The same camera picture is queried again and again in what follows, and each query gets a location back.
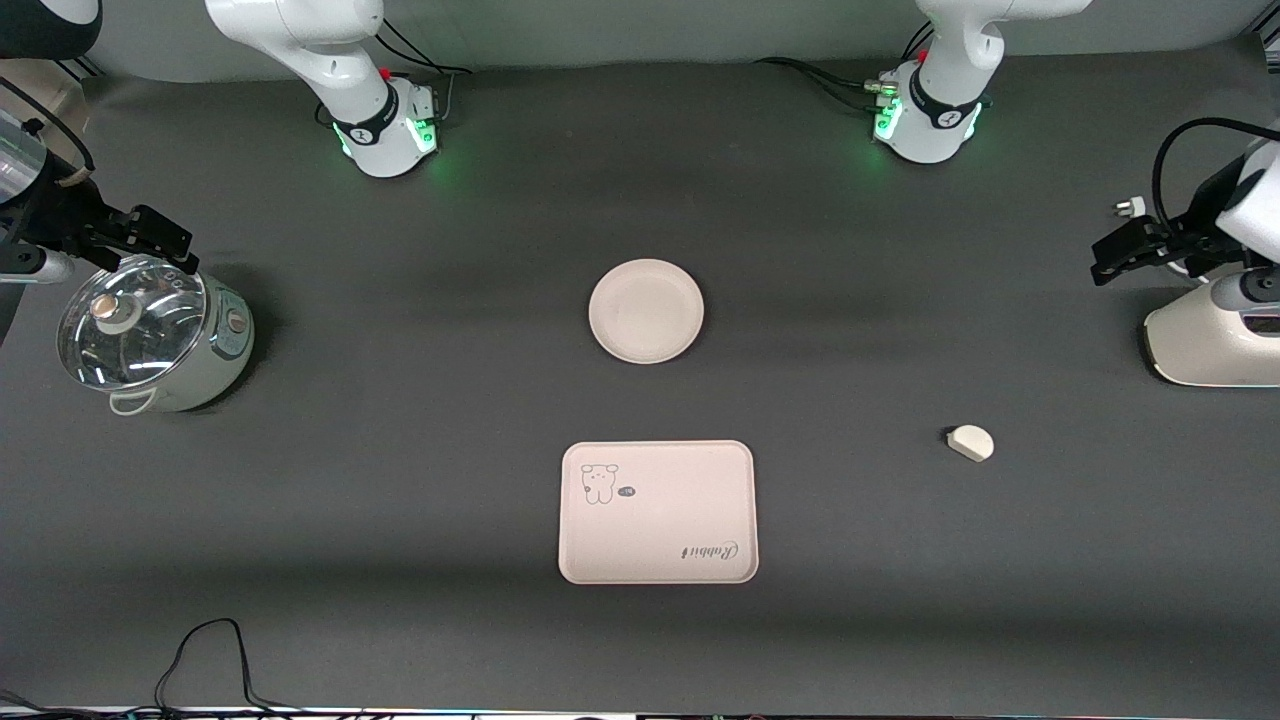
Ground cream white appliance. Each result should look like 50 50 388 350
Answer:
1143 270 1280 388

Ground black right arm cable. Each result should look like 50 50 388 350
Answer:
0 75 96 173

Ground black base cables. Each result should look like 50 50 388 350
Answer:
752 22 936 113
375 18 473 79

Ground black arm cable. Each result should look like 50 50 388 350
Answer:
0 75 96 173
1152 117 1280 233

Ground cream rabbit print tray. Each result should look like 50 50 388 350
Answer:
558 440 760 585

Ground black right base cables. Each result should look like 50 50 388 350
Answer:
375 18 473 79

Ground white steamed bun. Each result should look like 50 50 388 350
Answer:
945 425 995 463

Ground pale green electric pot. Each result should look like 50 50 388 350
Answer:
57 253 256 416

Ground black cable on table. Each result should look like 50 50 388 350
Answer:
0 618 311 716

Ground round cream plate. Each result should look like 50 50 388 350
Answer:
588 258 705 365

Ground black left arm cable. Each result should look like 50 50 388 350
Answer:
1152 117 1280 233

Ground beige furniture piece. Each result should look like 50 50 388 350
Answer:
0 58 91 136

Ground black left base cables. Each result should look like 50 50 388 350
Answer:
752 22 936 113

